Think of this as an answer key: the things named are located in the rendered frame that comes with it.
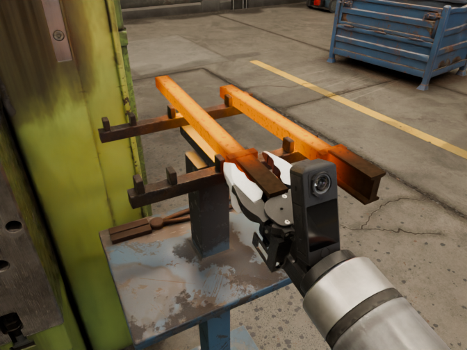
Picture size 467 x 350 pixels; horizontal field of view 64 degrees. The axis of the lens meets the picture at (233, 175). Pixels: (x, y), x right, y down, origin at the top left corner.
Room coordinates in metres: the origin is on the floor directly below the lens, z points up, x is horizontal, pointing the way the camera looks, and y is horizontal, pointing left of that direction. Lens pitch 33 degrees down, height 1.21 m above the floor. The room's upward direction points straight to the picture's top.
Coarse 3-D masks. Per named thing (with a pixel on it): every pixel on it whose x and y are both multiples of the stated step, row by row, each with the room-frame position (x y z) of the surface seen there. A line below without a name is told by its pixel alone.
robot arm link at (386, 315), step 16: (368, 304) 0.22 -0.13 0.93; (384, 304) 0.22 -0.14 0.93; (400, 304) 0.22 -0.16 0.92; (352, 320) 0.21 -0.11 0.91; (368, 320) 0.21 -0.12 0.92; (384, 320) 0.21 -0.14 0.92; (400, 320) 0.21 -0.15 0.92; (416, 320) 0.21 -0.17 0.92; (336, 336) 0.21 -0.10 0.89; (352, 336) 0.20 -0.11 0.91; (368, 336) 0.20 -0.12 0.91; (384, 336) 0.20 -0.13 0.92; (400, 336) 0.19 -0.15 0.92; (416, 336) 0.19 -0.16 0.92; (432, 336) 0.20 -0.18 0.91
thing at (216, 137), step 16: (160, 80) 0.75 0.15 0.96; (176, 96) 0.67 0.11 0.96; (192, 112) 0.60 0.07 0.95; (208, 128) 0.54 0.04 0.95; (208, 144) 0.53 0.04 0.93; (224, 144) 0.49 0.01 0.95; (240, 160) 0.44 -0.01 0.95; (256, 160) 0.44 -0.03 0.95; (256, 176) 0.40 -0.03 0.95; (272, 176) 0.40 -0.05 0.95; (272, 192) 0.37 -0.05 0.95
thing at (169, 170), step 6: (132, 114) 0.61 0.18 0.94; (102, 120) 0.59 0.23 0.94; (108, 120) 0.59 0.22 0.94; (132, 120) 0.60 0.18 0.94; (108, 126) 0.59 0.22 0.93; (168, 168) 0.43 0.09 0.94; (138, 174) 0.42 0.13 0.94; (168, 174) 0.42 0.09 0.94; (174, 174) 0.42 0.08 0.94; (138, 180) 0.40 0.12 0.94; (168, 180) 0.43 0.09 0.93; (174, 180) 0.42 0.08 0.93; (138, 186) 0.40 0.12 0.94; (138, 192) 0.40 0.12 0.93; (144, 192) 0.40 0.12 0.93
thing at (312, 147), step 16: (240, 96) 0.70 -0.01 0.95; (256, 112) 0.62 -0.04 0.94; (272, 112) 0.61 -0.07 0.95; (272, 128) 0.58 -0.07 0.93; (288, 128) 0.55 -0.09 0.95; (304, 144) 0.50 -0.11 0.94; (320, 144) 0.49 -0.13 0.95; (336, 160) 0.45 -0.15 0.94; (352, 160) 0.43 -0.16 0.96; (352, 176) 0.42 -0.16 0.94; (368, 176) 0.39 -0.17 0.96; (352, 192) 0.41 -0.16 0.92; (368, 192) 0.39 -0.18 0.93
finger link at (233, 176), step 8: (224, 168) 0.43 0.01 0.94; (232, 168) 0.42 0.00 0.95; (224, 176) 0.42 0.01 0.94; (232, 176) 0.41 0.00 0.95; (240, 176) 0.41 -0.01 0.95; (232, 184) 0.40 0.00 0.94; (240, 184) 0.39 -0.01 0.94; (248, 184) 0.39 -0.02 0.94; (248, 192) 0.38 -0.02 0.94; (256, 192) 0.38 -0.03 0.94; (232, 200) 0.41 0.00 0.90; (256, 200) 0.37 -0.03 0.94
